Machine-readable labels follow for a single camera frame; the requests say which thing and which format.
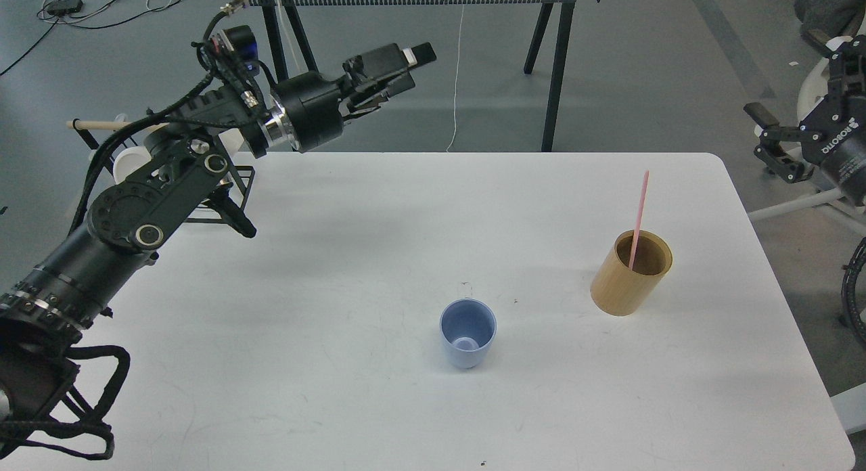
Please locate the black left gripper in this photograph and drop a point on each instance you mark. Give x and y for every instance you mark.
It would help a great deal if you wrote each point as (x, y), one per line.
(306, 108)

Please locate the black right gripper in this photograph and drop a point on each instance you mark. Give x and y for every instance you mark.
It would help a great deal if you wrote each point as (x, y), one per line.
(835, 137)

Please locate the pink chopstick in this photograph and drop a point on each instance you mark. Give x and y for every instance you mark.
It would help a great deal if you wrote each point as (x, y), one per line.
(639, 218)

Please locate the blue plastic cup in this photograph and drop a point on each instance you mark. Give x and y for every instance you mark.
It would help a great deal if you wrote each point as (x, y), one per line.
(467, 328)

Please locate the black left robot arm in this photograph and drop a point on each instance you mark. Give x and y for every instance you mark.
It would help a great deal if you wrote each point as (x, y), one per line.
(142, 184)

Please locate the white cup on rack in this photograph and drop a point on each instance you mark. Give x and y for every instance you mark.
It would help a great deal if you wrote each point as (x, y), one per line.
(232, 141)

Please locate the bamboo cylinder holder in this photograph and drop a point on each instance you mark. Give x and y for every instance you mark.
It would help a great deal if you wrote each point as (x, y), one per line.
(623, 282)

